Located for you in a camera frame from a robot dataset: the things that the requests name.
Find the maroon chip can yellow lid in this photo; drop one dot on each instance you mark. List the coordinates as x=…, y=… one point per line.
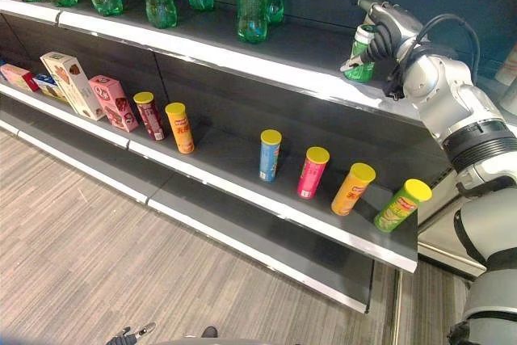
x=150, y=119

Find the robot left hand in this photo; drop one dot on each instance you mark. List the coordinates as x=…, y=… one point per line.
x=135, y=333

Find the green bottle with white label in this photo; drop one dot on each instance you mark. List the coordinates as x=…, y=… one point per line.
x=360, y=66

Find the tall cream biscuit box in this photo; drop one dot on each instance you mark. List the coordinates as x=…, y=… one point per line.
x=72, y=84

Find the white goods on neighbouring shelf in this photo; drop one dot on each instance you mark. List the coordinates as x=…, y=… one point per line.
x=508, y=82

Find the grey robot body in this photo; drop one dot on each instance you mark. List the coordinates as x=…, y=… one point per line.
x=194, y=341

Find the small blue snack box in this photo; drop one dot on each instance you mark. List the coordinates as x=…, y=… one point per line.
x=49, y=85

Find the green chip can yellow lid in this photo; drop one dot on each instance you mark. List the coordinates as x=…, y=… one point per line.
x=398, y=209

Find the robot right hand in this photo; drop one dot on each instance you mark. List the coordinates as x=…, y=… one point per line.
x=383, y=44

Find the pink chip can yellow lid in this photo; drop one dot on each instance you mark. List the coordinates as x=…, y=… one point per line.
x=312, y=175

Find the dark shelf board with snacks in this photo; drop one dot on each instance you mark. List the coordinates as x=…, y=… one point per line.
x=234, y=175

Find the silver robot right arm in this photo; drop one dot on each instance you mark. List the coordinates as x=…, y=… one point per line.
x=464, y=110

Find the blue chip can yellow lid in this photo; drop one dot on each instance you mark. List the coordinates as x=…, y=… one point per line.
x=269, y=157

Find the flat red snack box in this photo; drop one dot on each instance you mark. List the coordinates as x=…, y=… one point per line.
x=17, y=77

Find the dark robot foot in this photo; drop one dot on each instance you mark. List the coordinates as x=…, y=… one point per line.
x=209, y=331

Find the orange chip can yellow lid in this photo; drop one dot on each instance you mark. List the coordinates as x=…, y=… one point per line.
x=350, y=191
x=181, y=131

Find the pink snack box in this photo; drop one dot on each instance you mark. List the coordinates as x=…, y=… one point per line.
x=115, y=102

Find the dark shelf board with bottles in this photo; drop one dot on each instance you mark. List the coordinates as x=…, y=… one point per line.
x=226, y=44

